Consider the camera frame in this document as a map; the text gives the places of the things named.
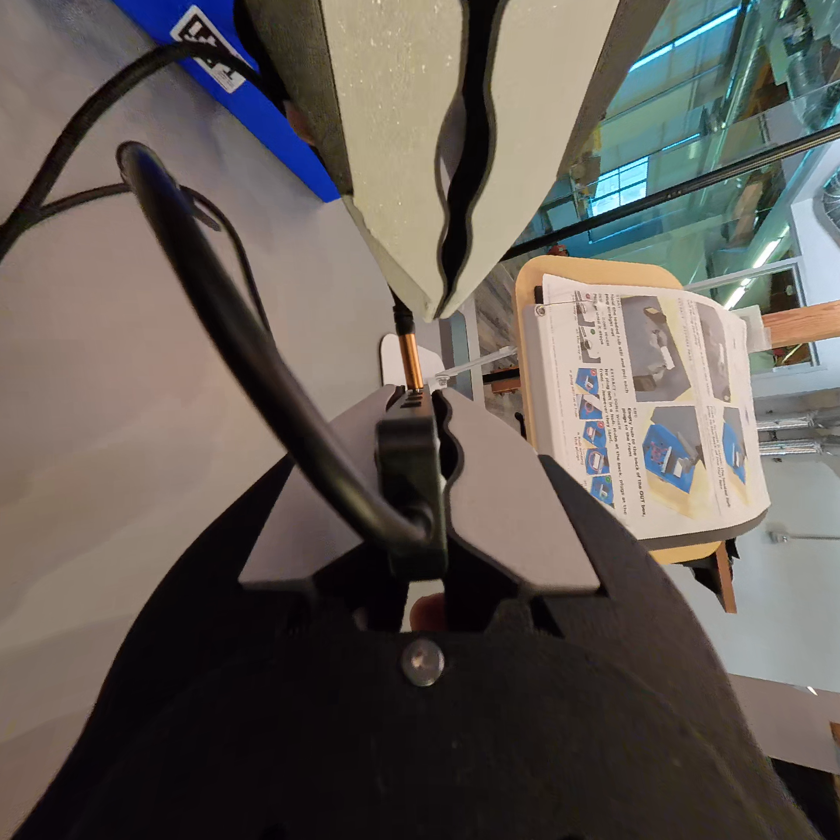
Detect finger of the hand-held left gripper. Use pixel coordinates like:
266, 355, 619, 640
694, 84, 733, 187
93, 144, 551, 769
434, 0, 672, 322
239, 0, 483, 324

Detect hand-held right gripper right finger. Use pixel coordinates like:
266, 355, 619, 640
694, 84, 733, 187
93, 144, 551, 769
432, 387, 602, 597

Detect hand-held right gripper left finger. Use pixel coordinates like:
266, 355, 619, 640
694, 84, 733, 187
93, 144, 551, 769
238, 385, 396, 597

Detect black usb hub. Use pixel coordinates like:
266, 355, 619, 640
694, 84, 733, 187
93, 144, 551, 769
375, 384, 450, 581

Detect slim orange plug braided cable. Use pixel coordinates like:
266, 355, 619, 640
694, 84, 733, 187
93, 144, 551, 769
0, 39, 427, 395

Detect thick smooth black hub cable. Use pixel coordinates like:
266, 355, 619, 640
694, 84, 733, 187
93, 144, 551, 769
117, 141, 437, 549

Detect blue plastic bin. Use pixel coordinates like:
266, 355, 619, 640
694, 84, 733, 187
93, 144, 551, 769
112, 0, 342, 201

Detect glass partition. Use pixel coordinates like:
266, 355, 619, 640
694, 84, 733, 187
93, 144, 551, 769
512, 0, 840, 290

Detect black floor lamp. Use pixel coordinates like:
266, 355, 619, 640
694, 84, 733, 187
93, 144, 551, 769
502, 121, 840, 263

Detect printed instruction sheet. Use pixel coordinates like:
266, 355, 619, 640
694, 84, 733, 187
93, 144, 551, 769
535, 274, 770, 540

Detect wooden beam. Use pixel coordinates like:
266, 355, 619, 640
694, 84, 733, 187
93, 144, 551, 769
761, 298, 840, 349

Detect silver wall pipes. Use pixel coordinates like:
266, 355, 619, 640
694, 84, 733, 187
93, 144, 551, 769
755, 410, 840, 460

